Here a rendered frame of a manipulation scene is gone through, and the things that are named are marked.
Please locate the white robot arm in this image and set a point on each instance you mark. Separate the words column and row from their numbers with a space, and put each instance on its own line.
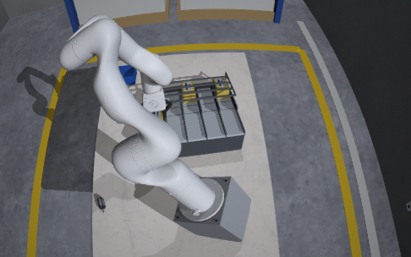
column 157, row 144

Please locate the blue open bin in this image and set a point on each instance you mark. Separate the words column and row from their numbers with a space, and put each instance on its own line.
column 129, row 74

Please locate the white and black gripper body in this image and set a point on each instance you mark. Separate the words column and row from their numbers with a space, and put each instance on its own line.
column 154, row 102

